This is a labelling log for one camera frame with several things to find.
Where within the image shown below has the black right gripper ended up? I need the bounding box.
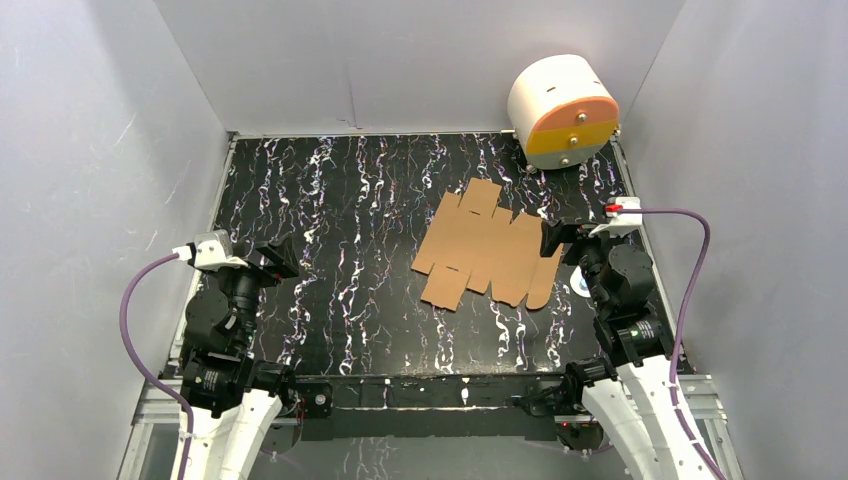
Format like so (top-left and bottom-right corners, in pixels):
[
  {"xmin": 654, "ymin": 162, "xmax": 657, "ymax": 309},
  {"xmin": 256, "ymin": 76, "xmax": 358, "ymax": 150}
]
[{"xmin": 538, "ymin": 216, "xmax": 626, "ymax": 312}]

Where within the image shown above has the brown cardboard box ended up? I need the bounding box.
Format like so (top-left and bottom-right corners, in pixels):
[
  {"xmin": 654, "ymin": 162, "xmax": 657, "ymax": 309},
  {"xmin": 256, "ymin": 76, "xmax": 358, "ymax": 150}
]
[{"xmin": 411, "ymin": 178, "xmax": 562, "ymax": 311}]

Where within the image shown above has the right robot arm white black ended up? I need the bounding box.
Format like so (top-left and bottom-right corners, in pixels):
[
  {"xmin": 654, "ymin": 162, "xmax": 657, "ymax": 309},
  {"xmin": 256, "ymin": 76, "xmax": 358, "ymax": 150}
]
[{"xmin": 540, "ymin": 221, "xmax": 723, "ymax": 479}]

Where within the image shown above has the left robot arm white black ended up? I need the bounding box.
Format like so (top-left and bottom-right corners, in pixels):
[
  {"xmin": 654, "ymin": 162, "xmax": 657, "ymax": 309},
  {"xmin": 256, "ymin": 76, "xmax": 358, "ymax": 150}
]
[{"xmin": 171, "ymin": 230, "xmax": 299, "ymax": 479}]

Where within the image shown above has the small blue white packet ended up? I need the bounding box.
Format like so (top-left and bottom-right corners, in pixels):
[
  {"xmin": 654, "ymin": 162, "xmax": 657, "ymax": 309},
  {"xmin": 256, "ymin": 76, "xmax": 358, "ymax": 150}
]
[{"xmin": 569, "ymin": 266, "xmax": 591, "ymax": 298}]

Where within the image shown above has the white cylinder orange yellow face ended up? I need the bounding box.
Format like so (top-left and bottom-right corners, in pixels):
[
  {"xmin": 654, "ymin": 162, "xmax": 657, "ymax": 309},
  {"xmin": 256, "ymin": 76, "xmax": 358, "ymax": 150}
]
[{"xmin": 507, "ymin": 54, "xmax": 620, "ymax": 172}]

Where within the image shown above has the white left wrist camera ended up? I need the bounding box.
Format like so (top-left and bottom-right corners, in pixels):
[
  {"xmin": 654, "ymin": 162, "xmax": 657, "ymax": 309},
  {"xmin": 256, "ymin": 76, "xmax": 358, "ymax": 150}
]
[{"xmin": 172, "ymin": 230, "xmax": 248, "ymax": 272}]

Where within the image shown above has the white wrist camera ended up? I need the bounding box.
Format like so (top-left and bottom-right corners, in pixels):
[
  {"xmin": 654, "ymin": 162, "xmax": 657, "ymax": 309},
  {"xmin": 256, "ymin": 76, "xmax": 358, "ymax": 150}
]
[
  {"xmin": 172, "ymin": 230, "xmax": 248, "ymax": 272},
  {"xmin": 589, "ymin": 196, "xmax": 643, "ymax": 238}
]

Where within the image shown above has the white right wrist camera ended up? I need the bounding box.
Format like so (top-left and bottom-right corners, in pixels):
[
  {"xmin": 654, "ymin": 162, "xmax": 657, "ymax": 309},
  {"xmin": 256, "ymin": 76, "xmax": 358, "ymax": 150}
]
[{"xmin": 589, "ymin": 196, "xmax": 643, "ymax": 238}]

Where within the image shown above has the aluminium front rail frame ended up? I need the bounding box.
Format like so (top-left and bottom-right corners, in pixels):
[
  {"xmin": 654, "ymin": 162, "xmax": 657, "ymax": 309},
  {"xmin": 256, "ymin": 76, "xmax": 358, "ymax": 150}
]
[{"xmin": 119, "ymin": 374, "xmax": 743, "ymax": 480}]

